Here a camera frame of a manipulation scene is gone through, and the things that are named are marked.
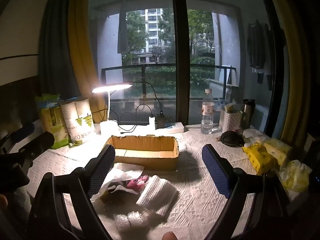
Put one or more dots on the person's left hand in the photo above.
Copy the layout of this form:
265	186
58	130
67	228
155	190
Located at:
2	201

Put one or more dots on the yellow curtain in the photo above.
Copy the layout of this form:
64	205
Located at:
288	100
80	55

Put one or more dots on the black balcony railing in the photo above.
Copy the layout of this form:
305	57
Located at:
143	80

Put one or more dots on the clear bubble wrap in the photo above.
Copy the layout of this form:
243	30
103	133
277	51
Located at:
132	221

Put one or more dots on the white towel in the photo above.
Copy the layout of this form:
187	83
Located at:
155	195

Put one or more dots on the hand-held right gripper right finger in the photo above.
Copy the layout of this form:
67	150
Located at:
216	172

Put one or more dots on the dark metal thermos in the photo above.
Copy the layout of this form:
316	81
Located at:
248	112

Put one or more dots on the black round pouch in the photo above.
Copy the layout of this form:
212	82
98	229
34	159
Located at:
231	137

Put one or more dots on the green paper cup pack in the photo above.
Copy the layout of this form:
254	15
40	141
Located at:
53	127

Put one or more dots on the dark hanging garment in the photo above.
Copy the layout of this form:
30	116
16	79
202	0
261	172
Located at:
269	55

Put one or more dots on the white tissue packet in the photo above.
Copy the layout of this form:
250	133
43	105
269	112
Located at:
255	135

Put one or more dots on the white charger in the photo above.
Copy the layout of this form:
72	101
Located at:
152	123

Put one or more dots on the person's right hand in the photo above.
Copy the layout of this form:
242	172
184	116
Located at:
170	236

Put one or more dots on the dark hanging sweater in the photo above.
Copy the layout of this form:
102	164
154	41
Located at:
256	45

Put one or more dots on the dark window post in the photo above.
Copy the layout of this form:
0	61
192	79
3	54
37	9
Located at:
180	55

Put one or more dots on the white perforated basket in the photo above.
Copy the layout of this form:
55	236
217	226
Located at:
231	123

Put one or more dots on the clear plastic water bottle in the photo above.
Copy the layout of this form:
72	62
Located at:
207	120

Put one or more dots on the grey curtain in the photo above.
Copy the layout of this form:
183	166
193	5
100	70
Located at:
55	55

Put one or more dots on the white power strip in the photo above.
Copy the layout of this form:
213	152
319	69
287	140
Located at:
172	128

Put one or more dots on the white desk lamp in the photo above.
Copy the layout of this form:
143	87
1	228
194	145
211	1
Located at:
109	128

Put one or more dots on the black power adapter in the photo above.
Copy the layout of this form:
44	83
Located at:
160	120

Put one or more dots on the pale yellow tissue pack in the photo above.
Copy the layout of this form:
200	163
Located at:
278	150

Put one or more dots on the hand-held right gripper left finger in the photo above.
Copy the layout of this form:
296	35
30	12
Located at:
102	170

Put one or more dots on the white paper napkin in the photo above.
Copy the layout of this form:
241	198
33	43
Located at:
122	177

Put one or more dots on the white paper cup pack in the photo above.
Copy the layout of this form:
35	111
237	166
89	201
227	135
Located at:
80	127

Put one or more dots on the white embossed tablecloth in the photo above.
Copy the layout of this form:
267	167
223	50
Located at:
200	205

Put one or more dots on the pink soft toy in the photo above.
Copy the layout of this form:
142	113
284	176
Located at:
136	183

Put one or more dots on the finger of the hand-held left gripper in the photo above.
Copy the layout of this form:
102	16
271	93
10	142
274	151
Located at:
40	140
22	130

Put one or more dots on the cardboard box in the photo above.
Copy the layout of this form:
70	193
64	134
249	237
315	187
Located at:
150	163

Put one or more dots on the yellow plastic bag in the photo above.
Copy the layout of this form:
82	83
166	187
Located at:
295	176

